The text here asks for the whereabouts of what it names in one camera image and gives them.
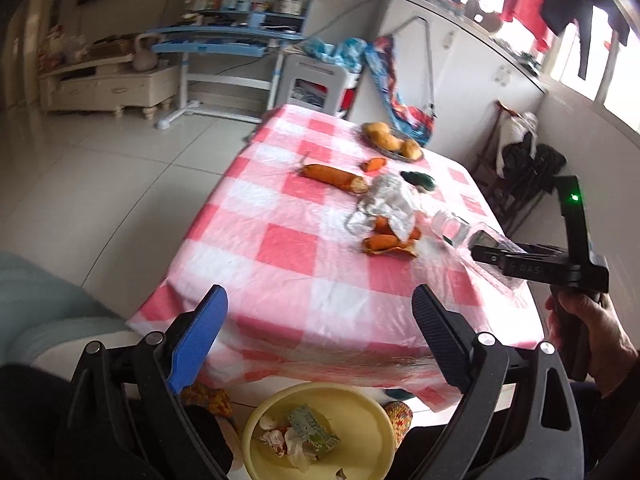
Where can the person's black trousers leg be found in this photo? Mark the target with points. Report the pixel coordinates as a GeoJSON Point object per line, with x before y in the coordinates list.
{"type": "Point", "coordinates": [35, 425]}

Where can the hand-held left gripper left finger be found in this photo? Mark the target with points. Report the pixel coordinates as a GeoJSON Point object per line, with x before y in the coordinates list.
{"type": "Point", "coordinates": [197, 340]}

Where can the blue green milk carton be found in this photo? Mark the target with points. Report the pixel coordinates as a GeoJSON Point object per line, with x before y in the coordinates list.
{"type": "Point", "coordinates": [310, 427]}

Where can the clear plastic bottle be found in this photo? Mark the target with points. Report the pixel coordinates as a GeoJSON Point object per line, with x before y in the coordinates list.
{"type": "Point", "coordinates": [452, 227]}

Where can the person's right hand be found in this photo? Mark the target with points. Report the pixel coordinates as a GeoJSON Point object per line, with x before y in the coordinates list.
{"type": "Point", "coordinates": [612, 335]}

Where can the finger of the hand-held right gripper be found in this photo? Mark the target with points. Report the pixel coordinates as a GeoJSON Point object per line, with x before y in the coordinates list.
{"type": "Point", "coordinates": [492, 254]}

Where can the cream television cabinet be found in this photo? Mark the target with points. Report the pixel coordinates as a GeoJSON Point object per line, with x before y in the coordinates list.
{"type": "Point", "coordinates": [100, 90]}

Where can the white sack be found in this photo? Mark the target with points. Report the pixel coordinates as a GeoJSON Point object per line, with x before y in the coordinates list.
{"type": "Point", "coordinates": [512, 132]}

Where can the colourful printed bag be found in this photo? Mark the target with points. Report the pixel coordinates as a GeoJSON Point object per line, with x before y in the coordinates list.
{"type": "Point", "coordinates": [390, 75]}

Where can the wooden chair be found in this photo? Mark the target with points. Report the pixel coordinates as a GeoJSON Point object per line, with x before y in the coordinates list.
{"type": "Point", "coordinates": [492, 145]}

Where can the orange peel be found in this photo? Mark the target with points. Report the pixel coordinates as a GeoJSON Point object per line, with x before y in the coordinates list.
{"type": "Point", "coordinates": [382, 242]}

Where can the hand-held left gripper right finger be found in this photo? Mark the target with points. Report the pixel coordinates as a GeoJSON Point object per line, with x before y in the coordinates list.
{"type": "Point", "coordinates": [440, 335]}

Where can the blue white study desk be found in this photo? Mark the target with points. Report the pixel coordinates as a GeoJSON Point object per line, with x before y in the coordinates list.
{"type": "Point", "coordinates": [220, 47]}

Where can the pink white checked tablecloth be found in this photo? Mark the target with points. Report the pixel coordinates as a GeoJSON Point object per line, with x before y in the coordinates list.
{"type": "Point", "coordinates": [280, 260]}

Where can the yellow plastic bucket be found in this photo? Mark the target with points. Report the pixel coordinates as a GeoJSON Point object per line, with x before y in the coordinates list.
{"type": "Point", "coordinates": [360, 425]}

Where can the long orange carrot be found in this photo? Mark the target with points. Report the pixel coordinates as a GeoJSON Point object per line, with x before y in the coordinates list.
{"type": "Point", "coordinates": [330, 175]}

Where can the woven fruit basket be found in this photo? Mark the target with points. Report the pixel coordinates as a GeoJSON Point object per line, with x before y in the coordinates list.
{"type": "Point", "coordinates": [390, 154]}

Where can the white cabinet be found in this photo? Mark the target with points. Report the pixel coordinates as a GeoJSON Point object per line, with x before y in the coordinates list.
{"type": "Point", "coordinates": [465, 70]}

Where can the clear plastic bag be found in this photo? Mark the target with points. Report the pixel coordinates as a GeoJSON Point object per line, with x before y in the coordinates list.
{"type": "Point", "coordinates": [387, 200]}

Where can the black folding chair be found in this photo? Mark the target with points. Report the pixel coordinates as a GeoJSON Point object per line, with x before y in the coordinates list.
{"type": "Point", "coordinates": [540, 170]}

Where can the small carrot piece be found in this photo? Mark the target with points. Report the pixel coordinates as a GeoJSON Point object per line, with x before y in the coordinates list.
{"type": "Point", "coordinates": [374, 164]}

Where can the blue plastic bag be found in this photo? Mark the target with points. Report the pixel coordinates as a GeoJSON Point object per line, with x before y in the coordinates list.
{"type": "Point", "coordinates": [335, 50]}

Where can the window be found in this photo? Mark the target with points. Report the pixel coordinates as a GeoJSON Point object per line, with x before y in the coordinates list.
{"type": "Point", "coordinates": [615, 80]}

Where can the yellow red knitted slipper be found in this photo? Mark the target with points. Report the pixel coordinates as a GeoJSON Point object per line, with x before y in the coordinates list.
{"type": "Point", "coordinates": [210, 397]}
{"type": "Point", "coordinates": [399, 417]}

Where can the white plastic stool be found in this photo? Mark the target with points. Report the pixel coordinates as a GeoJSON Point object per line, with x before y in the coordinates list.
{"type": "Point", "coordinates": [310, 67]}

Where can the pink kettlebell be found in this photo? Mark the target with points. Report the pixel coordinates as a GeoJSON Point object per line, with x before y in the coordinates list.
{"type": "Point", "coordinates": [146, 57]}

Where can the yellow mango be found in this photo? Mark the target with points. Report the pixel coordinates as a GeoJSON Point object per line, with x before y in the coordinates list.
{"type": "Point", "coordinates": [391, 142]}
{"type": "Point", "coordinates": [376, 131]}
{"type": "Point", "coordinates": [411, 148]}

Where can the red hanging clothes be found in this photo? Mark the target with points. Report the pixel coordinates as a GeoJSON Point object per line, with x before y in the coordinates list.
{"type": "Point", "coordinates": [525, 0]}

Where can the large white tissue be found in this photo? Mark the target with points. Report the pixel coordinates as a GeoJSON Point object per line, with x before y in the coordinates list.
{"type": "Point", "coordinates": [297, 452]}

